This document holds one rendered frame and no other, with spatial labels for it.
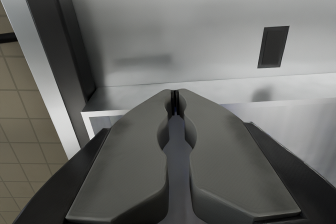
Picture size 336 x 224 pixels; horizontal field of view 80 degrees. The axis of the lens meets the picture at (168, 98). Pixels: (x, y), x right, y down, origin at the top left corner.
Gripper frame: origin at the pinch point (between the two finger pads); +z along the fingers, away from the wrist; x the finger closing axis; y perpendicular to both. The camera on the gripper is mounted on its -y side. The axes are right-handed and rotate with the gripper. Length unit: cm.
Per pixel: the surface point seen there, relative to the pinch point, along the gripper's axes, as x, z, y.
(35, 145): -96, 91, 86
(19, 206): -136, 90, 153
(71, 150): -10.2, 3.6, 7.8
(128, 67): -3.4, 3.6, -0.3
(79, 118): -7.2, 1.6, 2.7
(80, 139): -7.6, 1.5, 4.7
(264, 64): 6.7, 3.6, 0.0
